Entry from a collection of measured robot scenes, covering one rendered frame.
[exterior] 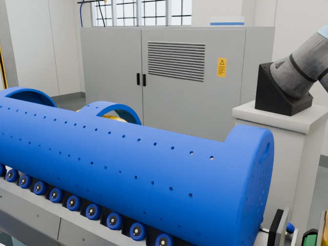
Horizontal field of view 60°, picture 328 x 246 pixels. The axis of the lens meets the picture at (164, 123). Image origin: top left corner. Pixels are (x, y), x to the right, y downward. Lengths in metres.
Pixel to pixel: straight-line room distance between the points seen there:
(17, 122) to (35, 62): 4.99
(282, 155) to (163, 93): 1.65
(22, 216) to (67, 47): 5.28
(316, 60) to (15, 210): 1.17
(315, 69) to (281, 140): 0.29
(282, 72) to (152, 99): 1.77
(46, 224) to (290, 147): 0.91
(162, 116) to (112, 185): 2.13
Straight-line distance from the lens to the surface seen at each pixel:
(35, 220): 1.02
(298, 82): 1.24
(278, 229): 0.64
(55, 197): 0.91
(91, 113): 0.76
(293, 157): 1.23
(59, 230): 0.94
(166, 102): 2.68
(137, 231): 0.73
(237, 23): 2.40
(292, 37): 3.38
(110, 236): 0.80
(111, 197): 0.69
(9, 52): 1.76
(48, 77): 6.01
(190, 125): 2.55
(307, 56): 1.21
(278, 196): 1.33
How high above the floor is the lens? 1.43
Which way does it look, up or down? 18 degrees down
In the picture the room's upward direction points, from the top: straight up
